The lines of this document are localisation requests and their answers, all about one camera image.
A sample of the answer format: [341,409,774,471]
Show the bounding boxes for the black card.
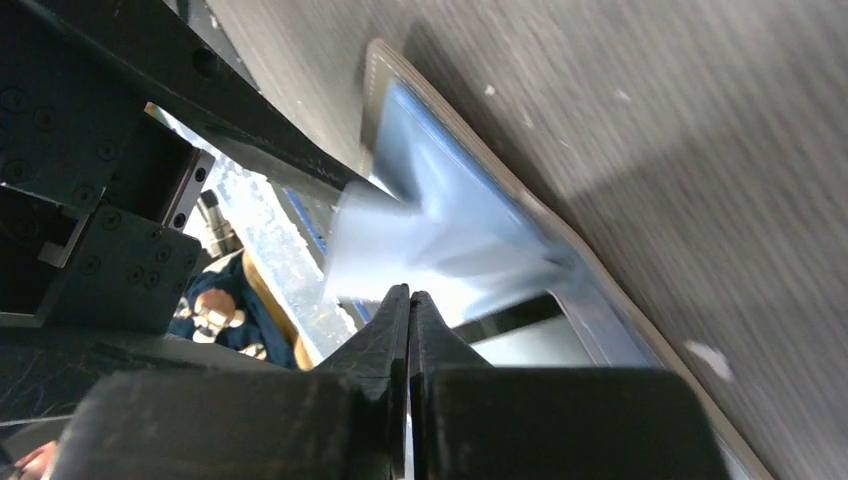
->
[451,293,563,344]

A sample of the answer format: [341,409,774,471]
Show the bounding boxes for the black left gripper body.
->
[1,1,214,332]

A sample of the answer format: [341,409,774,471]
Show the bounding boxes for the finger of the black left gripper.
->
[17,1,377,204]

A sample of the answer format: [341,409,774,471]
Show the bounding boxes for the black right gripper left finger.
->
[46,285,411,479]

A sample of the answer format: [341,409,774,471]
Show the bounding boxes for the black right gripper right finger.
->
[409,291,729,479]

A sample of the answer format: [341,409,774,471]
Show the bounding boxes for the grey card holder wallet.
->
[324,39,769,479]

